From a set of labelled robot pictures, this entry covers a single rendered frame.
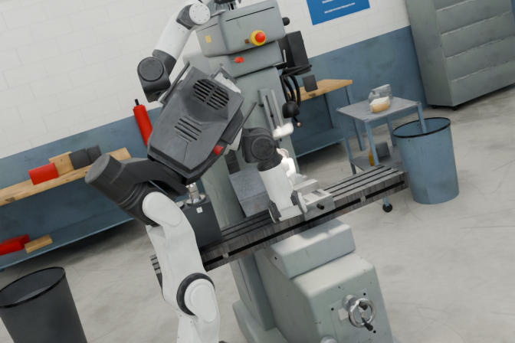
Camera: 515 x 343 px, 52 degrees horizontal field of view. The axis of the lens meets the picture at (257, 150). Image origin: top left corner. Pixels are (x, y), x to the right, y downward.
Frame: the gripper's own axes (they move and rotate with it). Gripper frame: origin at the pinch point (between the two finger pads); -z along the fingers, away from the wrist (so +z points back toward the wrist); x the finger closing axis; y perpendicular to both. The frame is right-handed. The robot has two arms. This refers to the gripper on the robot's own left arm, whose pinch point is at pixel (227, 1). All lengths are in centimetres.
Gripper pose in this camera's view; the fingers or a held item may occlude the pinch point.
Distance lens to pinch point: 229.9
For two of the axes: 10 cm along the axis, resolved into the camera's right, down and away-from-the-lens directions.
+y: -3.6, -8.9, 2.8
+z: 0.8, -3.3, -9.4
